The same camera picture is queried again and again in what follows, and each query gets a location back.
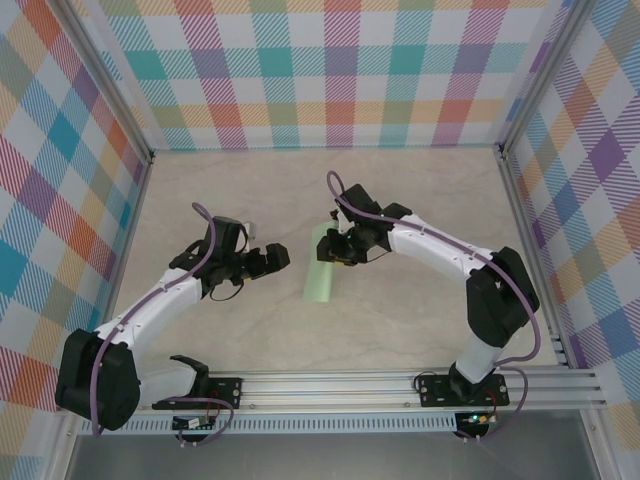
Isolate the light green paper sheet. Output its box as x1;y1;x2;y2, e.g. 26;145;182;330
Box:
302;222;337;303

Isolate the grey metal panel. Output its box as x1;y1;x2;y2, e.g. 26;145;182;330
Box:
63;430;601;480

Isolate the thin black right gripper cable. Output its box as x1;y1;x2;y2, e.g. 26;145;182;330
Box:
364;245;397;265

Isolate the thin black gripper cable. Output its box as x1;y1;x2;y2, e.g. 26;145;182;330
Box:
207;277;242;303
364;245;397;265

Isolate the thin black left gripper cable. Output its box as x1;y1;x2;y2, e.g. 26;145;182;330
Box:
207;277;242;303

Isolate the aluminium side rail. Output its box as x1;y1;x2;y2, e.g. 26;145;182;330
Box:
88;154;156;376
498;147;572;371

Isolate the aluminium mounting rail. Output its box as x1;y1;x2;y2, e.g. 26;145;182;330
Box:
54;367;609;414

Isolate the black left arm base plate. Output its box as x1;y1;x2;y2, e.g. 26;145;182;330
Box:
197;375;245;412

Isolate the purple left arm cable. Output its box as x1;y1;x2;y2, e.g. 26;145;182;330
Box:
92;201;236;447

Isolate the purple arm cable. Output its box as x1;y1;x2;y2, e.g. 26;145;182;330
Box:
325;170;544;444
92;201;236;447

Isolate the perforated metal cable duct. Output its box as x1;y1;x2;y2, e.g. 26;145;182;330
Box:
79;417;459;434

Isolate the aluminium frame post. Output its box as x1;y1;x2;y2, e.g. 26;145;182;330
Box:
49;0;157;165
497;0;596;161

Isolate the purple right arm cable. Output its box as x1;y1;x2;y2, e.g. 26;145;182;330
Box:
325;170;544;444

